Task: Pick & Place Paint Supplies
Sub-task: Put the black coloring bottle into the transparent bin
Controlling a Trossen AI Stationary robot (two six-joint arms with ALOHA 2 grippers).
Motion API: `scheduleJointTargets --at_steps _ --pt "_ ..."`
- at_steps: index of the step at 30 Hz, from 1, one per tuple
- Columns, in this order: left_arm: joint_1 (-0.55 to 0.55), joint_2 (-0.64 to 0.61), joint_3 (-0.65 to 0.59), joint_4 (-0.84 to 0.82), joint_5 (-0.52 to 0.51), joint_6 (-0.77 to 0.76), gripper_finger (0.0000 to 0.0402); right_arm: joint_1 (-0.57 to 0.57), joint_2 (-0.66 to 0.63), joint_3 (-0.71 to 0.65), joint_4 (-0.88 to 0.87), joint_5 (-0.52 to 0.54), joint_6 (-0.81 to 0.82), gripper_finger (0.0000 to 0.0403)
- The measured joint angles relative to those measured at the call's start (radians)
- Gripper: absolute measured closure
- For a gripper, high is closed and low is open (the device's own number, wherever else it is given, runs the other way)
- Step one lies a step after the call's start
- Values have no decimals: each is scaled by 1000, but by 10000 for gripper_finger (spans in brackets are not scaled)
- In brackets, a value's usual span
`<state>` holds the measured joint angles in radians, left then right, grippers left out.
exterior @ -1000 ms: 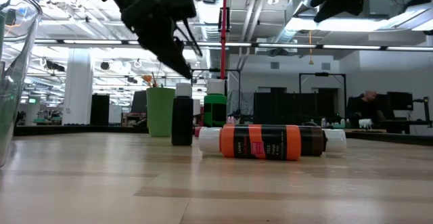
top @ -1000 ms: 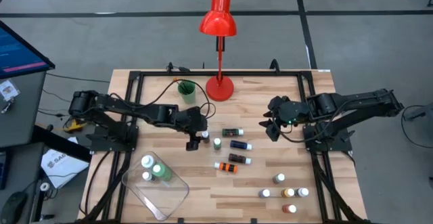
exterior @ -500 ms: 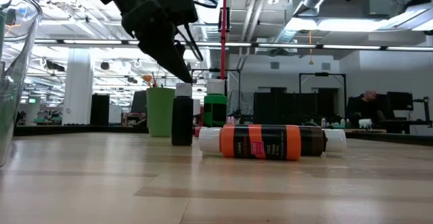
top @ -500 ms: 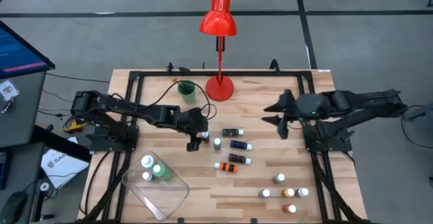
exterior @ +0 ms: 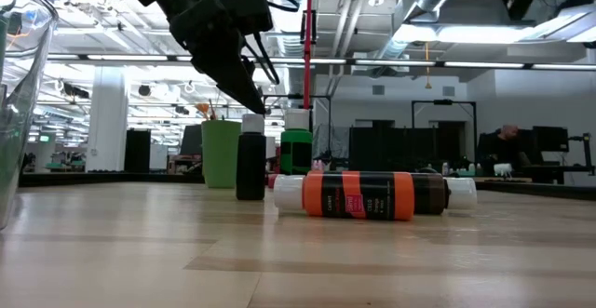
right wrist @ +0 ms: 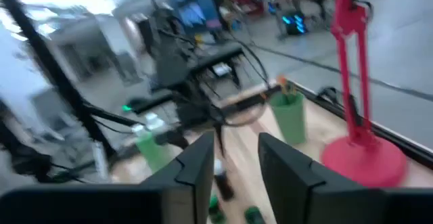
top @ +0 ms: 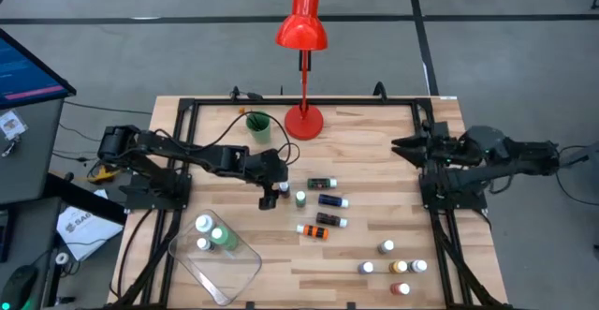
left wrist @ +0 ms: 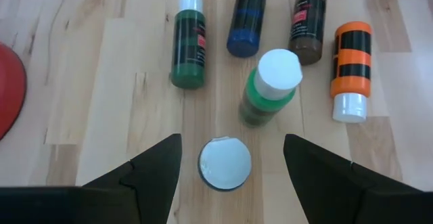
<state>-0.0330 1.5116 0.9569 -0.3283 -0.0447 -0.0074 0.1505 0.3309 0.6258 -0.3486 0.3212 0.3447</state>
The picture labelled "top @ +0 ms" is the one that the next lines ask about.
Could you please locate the white paper booklet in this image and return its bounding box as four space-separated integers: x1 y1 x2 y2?
55 188 125 262

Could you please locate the large white paint bottle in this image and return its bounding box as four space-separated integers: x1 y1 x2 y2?
195 214 216 234

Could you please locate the thin black desk cable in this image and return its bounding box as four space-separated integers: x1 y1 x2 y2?
63 99 155 116

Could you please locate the orange-tipped paintbrush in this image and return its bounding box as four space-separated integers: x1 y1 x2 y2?
237 107 259 128

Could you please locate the small clear plastic bag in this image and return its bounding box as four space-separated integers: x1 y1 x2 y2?
0 110 28 141

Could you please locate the orange paint bottle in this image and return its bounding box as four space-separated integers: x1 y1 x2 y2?
296 224 330 241

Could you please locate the clear plastic tray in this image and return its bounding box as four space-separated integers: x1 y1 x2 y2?
167 210 262 307

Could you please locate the green cup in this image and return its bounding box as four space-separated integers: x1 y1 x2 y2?
245 110 272 145

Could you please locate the black floor cable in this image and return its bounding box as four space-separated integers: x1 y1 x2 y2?
554 143 599 207

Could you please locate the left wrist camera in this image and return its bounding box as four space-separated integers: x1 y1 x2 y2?
258 189 280 212

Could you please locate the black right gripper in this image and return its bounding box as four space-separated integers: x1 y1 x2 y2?
391 122 472 169

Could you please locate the red desk lamp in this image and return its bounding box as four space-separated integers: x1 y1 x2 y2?
274 0 329 141

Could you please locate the black computer mouse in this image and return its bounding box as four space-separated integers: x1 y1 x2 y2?
0 265 39 310

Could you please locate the black desk beam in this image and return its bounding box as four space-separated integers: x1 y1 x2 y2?
44 172 128 226

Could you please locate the grey desk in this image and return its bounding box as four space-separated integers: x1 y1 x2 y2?
0 97 66 207

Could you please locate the large green paint bottle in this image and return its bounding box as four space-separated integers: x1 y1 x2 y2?
208 225 239 251

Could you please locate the dark blue paint bottle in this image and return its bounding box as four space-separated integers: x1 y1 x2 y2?
317 194 350 209

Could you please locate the computer monitor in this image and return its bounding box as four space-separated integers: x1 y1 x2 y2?
0 27 78 111

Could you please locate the dark green paint bottle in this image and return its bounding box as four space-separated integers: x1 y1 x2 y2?
307 177 338 191

